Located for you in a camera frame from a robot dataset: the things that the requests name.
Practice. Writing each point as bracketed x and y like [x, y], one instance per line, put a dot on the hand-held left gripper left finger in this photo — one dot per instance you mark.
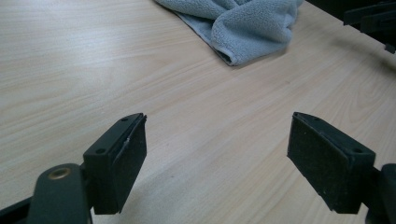
[120, 168]

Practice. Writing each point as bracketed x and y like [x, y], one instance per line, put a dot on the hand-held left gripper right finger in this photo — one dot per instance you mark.
[323, 161]

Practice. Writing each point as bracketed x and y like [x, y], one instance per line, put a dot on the light blue towel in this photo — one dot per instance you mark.
[249, 28]

